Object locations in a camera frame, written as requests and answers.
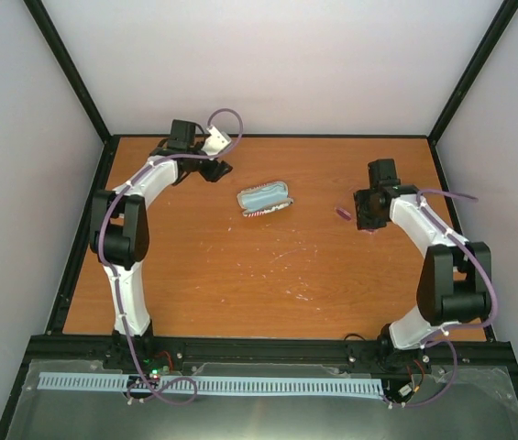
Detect pink transparent sunglasses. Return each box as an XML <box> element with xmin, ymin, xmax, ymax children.
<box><xmin>334</xmin><ymin>190</ymin><xmax>376</xmax><ymax>235</ymax></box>

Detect light blue cleaning cloth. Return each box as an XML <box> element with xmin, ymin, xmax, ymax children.
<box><xmin>241</xmin><ymin>186</ymin><xmax>287</xmax><ymax>211</ymax></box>

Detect flag print glasses case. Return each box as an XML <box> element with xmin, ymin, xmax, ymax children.
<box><xmin>237</xmin><ymin>181</ymin><xmax>294</xmax><ymax>218</ymax></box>

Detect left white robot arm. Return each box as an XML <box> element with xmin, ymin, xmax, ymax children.
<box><xmin>89</xmin><ymin>120</ymin><xmax>241</xmax><ymax>369</ymax></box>

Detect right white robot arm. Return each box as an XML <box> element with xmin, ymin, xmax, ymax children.
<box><xmin>354</xmin><ymin>159</ymin><xmax>499</xmax><ymax>365</ymax></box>

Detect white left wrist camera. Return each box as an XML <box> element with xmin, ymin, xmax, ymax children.
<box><xmin>201</xmin><ymin>125</ymin><xmax>232</xmax><ymax>157</ymax></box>

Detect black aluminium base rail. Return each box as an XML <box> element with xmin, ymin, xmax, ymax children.
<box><xmin>20</xmin><ymin>334</ymin><xmax>518</xmax><ymax>376</ymax></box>

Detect light blue slotted cable duct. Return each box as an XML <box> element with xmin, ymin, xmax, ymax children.
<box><xmin>37</xmin><ymin>372</ymin><xmax>383</xmax><ymax>399</ymax></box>

